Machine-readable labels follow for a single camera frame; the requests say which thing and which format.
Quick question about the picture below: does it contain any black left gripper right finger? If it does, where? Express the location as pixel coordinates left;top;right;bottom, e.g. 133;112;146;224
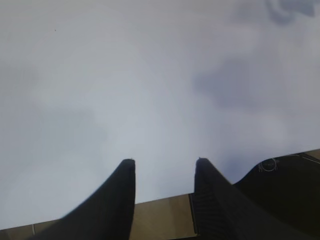
194;158;308;240

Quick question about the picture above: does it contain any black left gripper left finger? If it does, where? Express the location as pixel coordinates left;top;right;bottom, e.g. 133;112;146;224
32;159;136;240

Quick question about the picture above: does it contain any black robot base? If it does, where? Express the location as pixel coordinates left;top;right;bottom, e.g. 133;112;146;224
188;149;320;236

